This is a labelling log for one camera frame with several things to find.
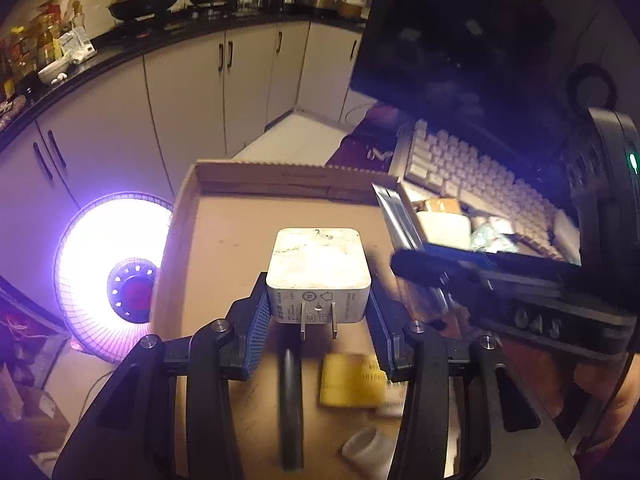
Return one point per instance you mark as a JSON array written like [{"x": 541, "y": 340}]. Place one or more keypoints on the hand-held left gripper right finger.
[{"x": 377, "y": 330}]

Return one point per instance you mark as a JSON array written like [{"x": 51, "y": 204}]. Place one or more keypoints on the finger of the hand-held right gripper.
[
  {"x": 525, "y": 270},
  {"x": 420, "y": 266}
]

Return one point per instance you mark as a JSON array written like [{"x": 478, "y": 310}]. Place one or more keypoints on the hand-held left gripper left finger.
[{"x": 257, "y": 325}]

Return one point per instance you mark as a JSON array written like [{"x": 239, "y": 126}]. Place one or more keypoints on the golden brown snack packet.
[{"x": 442, "y": 205}]

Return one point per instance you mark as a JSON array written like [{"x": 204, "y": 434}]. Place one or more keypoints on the cardboard box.
[{"x": 225, "y": 260}]

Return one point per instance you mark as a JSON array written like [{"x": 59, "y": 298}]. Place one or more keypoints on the white charger plug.
[{"x": 315, "y": 270}]

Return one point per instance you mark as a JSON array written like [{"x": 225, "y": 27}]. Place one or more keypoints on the person's right hand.
[{"x": 575, "y": 385}]

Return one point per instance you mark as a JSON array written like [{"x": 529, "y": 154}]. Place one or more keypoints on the cream white round jar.
[{"x": 445, "y": 227}]

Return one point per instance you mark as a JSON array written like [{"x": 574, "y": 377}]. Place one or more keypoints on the teal cartoon tissue pack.
[{"x": 492, "y": 235}]

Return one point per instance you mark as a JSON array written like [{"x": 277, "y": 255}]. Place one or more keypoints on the yellow flat packet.
[{"x": 350, "y": 380}]

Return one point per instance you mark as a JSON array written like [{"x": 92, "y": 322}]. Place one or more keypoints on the black pen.
[{"x": 291, "y": 410}]

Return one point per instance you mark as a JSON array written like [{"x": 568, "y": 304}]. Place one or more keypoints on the beige keyboard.
[{"x": 475, "y": 170}]

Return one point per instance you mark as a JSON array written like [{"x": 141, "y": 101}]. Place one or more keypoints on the round electric heater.
[{"x": 85, "y": 270}]

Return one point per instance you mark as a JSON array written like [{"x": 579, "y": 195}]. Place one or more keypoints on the dark red printed box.
[{"x": 25, "y": 330}]

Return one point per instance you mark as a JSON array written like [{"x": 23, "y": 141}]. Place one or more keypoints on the black computer monitor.
[{"x": 475, "y": 35}]

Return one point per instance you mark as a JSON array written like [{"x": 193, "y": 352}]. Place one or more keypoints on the white kitchen cabinets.
[{"x": 190, "y": 95}]

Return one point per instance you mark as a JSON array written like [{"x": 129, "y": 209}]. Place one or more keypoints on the black kitchen countertop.
[{"x": 200, "y": 22}]

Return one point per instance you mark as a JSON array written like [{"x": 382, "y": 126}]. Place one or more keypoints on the white bowl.
[{"x": 52, "y": 72}]

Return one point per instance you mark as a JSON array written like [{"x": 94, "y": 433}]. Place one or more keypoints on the white plastic bag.
[{"x": 75, "y": 45}]

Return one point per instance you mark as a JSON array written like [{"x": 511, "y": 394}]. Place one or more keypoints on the row of condiment bottles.
[{"x": 45, "y": 40}]

